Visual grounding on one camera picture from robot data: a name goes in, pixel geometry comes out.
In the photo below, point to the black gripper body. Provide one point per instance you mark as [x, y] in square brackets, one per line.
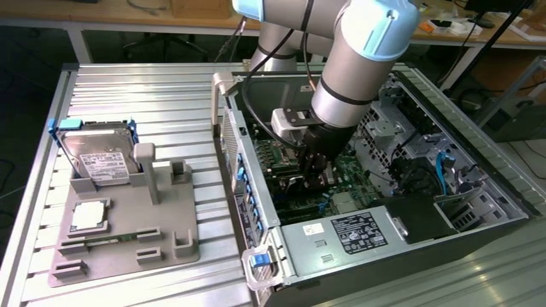
[326, 140]

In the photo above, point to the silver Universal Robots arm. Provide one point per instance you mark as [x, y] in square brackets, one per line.
[354, 80]

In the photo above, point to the black labelled RAM stick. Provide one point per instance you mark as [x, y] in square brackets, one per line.
[284, 171]

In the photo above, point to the CPU socket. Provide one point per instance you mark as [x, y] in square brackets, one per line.
[288, 156]

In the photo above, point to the green motherboard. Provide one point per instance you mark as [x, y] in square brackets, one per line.
[354, 179]

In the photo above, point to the silver chipset heat sink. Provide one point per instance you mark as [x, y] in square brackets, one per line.
[348, 201]

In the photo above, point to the black expansion slot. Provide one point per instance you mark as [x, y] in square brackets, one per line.
[298, 210]
[302, 218]

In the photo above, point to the perforated metal disk bay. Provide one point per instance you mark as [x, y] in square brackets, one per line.
[393, 131]

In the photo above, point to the open black PC case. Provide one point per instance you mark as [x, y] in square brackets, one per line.
[277, 92]

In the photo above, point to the grey power supply unit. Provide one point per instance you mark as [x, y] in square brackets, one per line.
[305, 254]

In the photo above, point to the black plastic fan shroud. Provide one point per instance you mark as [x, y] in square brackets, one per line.
[416, 220]

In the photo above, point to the blue case latch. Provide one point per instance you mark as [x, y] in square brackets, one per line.
[260, 259]

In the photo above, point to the slanted metal disk bay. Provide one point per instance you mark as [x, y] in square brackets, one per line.
[469, 217]

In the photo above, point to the small orange tool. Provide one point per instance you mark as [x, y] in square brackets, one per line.
[428, 27]

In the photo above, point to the grey plastic parts rack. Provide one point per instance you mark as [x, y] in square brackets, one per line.
[123, 204]

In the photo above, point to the dark grey box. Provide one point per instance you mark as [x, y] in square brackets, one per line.
[525, 121]

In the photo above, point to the white plastic part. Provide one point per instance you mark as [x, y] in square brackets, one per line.
[461, 28]

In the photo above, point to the black office chair base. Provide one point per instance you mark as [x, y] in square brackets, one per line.
[171, 41]

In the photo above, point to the hard disk in blue carrier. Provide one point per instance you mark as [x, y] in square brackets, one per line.
[98, 166]

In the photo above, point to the green RAM stick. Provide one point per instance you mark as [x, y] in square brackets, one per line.
[113, 239]

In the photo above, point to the black computer mouse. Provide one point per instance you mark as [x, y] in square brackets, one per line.
[484, 22]

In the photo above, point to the silver CPU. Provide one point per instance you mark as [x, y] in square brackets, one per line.
[87, 215]

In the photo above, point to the black tripod pole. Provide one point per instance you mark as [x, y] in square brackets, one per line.
[509, 24]

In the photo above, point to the black monitor base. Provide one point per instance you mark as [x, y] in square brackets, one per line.
[500, 4]

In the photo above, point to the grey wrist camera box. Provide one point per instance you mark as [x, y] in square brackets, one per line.
[284, 126]

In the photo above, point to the aluminium frame stand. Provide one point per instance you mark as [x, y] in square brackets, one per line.
[523, 80]

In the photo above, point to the wooden desk white frame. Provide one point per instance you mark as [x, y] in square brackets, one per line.
[43, 9]

